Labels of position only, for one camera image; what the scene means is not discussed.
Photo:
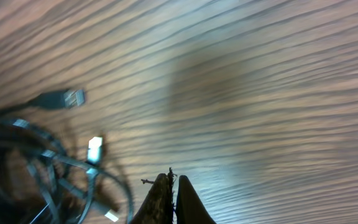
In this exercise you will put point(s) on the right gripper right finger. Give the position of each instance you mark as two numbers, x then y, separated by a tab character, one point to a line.
190	209

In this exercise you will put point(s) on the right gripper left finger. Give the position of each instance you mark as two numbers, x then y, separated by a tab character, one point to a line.
157	207

